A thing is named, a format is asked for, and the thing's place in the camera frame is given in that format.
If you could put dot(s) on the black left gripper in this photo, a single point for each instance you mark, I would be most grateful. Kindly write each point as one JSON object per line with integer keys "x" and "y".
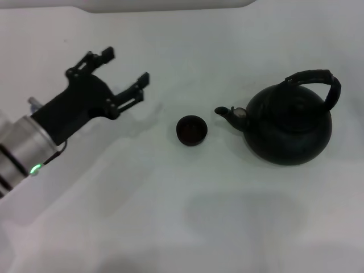
{"x": 79, "y": 99}

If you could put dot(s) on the small dark brown teacup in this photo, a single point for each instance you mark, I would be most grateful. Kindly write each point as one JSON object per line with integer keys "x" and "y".
{"x": 192, "y": 132}

